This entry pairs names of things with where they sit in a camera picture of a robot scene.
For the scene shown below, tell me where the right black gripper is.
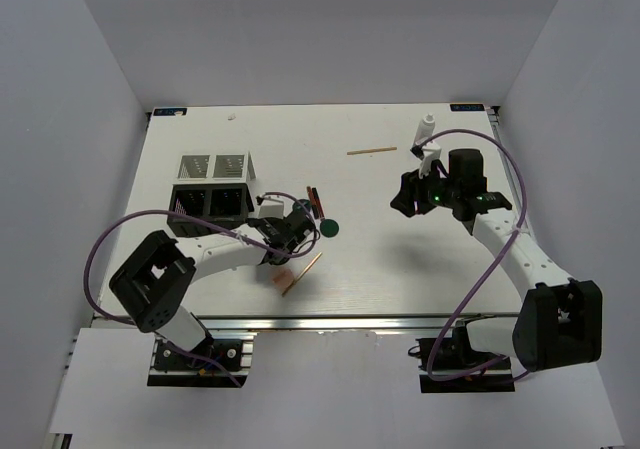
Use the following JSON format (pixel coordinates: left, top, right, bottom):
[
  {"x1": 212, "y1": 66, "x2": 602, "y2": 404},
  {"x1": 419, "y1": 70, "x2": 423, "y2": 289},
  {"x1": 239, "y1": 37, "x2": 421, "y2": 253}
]
[{"x1": 390, "y1": 160, "x2": 460, "y2": 218}]

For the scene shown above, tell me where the brown black makeup pencil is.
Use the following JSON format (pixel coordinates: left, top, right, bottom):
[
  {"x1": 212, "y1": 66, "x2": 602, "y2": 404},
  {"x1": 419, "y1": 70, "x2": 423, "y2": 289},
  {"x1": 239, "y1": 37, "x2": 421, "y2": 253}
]
[{"x1": 311, "y1": 187, "x2": 325, "y2": 220}]

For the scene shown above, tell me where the red black makeup pencil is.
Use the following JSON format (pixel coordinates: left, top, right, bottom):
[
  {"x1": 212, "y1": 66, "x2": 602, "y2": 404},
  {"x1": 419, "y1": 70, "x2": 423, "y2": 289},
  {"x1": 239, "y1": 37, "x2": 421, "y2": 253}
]
[{"x1": 306, "y1": 186, "x2": 319, "y2": 219}]

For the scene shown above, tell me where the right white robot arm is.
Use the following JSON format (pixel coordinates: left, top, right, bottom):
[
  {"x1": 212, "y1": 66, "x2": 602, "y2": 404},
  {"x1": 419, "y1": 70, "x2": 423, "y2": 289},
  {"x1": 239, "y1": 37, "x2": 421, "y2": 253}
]
[{"x1": 390, "y1": 147, "x2": 603, "y2": 372}]

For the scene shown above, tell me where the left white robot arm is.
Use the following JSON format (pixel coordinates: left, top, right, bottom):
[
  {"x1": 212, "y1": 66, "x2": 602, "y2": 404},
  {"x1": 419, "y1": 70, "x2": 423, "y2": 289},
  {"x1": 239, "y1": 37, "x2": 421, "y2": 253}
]
[{"x1": 109, "y1": 204, "x2": 316, "y2": 368}]

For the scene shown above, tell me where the green round compact left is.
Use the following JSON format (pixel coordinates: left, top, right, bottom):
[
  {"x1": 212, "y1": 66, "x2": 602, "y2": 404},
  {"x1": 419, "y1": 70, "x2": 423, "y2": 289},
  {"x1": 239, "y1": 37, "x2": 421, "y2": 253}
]
[{"x1": 297, "y1": 199, "x2": 311, "y2": 210}]

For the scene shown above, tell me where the green round compact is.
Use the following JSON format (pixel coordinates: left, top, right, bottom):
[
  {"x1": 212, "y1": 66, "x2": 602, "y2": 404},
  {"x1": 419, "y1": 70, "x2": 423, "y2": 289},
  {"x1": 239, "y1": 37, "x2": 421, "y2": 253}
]
[
  {"x1": 297, "y1": 199, "x2": 311, "y2": 210},
  {"x1": 320, "y1": 218, "x2": 340, "y2": 238}
]

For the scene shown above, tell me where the pink round puff lower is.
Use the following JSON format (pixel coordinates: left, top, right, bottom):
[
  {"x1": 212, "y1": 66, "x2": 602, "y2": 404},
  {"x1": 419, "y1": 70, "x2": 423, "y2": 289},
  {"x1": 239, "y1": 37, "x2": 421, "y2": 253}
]
[{"x1": 271, "y1": 268, "x2": 295, "y2": 291}]

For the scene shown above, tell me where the green round compact right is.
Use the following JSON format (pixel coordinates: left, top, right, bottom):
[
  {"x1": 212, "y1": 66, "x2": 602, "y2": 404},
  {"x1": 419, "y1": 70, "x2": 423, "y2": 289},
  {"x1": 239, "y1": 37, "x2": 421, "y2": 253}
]
[{"x1": 320, "y1": 218, "x2": 340, "y2": 238}]

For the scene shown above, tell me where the wooden stick near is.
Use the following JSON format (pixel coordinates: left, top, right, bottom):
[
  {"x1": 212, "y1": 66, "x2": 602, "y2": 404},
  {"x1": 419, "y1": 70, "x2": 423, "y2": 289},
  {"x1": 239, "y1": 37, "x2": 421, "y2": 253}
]
[{"x1": 281, "y1": 252, "x2": 323, "y2": 297}]

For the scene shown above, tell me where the wooden stick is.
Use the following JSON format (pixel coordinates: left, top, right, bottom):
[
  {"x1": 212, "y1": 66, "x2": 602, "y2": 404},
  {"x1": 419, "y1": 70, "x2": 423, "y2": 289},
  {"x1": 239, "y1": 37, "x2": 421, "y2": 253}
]
[
  {"x1": 346, "y1": 146, "x2": 397, "y2": 156},
  {"x1": 281, "y1": 252, "x2": 323, "y2": 297}
]

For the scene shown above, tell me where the black mesh organizer box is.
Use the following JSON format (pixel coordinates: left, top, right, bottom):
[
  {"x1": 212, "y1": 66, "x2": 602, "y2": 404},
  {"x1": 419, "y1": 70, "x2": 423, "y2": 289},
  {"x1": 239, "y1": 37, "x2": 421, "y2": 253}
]
[{"x1": 169, "y1": 183, "x2": 254, "y2": 230}]

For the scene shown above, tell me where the white pink blue bottle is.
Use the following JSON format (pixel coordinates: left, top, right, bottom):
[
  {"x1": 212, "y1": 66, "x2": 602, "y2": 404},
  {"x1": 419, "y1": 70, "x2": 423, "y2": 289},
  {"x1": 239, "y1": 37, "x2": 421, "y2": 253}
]
[{"x1": 413, "y1": 113, "x2": 436, "y2": 146}]

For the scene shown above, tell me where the right blue table label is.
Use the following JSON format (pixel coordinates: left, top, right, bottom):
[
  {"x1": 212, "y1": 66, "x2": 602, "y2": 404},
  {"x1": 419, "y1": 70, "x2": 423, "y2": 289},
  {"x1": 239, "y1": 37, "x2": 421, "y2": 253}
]
[{"x1": 449, "y1": 103, "x2": 485, "y2": 112}]

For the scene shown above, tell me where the blue table label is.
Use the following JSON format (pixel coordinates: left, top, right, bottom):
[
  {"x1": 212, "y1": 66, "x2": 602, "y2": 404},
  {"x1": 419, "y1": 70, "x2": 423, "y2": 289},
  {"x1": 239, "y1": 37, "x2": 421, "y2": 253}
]
[
  {"x1": 153, "y1": 108, "x2": 187, "y2": 117},
  {"x1": 449, "y1": 103, "x2": 485, "y2": 112}
]

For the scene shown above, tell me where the wooden stick far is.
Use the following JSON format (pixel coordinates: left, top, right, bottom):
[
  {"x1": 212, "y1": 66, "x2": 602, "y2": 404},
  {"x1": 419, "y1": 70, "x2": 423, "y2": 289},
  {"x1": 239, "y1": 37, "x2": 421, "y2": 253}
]
[{"x1": 346, "y1": 146, "x2": 397, "y2": 156}]

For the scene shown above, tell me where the white mesh organizer box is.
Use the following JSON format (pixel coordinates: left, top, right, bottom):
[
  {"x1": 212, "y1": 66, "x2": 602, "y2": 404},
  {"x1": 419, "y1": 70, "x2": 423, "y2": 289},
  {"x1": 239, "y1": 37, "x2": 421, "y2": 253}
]
[{"x1": 177, "y1": 152, "x2": 256, "y2": 182}]

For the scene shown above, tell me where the left blue table label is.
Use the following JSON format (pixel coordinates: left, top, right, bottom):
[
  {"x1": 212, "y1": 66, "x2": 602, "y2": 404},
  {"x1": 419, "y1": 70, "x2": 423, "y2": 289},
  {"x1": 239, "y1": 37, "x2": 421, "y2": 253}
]
[{"x1": 153, "y1": 108, "x2": 187, "y2": 117}]

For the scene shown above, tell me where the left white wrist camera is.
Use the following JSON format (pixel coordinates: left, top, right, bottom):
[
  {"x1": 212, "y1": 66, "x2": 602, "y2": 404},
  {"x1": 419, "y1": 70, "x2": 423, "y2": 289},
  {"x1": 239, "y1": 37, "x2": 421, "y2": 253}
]
[{"x1": 256, "y1": 196, "x2": 285, "y2": 219}]

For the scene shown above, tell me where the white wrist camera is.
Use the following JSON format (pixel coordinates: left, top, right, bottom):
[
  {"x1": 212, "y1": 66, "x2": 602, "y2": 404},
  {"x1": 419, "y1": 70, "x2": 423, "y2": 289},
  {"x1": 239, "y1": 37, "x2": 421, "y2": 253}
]
[
  {"x1": 411, "y1": 138, "x2": 441, "y2": 179},
  {"x1": 256, "y1": 196, "x2": 285, "y2": 219}
]

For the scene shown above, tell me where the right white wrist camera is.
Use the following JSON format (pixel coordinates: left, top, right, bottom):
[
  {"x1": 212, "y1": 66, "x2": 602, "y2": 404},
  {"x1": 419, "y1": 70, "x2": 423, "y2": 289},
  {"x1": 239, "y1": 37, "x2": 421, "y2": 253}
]
[{"x1": 411, "y1": 138, "x2": 441, "y2": 179}]

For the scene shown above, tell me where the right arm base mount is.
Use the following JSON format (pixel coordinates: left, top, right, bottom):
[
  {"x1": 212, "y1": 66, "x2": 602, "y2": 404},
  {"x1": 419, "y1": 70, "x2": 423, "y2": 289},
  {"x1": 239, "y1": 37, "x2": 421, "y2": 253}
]
[{"x1": 407, "y1": 322, "x2": 515, "y2": 394}]

